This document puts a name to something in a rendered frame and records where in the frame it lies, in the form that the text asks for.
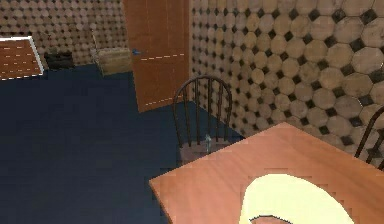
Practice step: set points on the black box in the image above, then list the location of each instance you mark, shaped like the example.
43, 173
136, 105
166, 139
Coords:
59, 60

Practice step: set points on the orange wooden room door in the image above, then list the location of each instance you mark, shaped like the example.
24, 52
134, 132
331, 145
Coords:
160, 53

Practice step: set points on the cream round plate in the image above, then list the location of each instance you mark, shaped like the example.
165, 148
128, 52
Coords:
293, 200

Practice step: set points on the orange wooden table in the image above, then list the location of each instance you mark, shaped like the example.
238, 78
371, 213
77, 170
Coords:
213, 186

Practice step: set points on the brown white-edged cabinet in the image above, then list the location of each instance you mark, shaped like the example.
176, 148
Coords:
18, 58

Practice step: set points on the small clear glass bottle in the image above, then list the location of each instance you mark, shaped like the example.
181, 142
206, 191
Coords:
208, 142

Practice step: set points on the dark wooden spindle chair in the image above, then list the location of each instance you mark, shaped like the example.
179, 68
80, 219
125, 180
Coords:
370, 140
196, 146

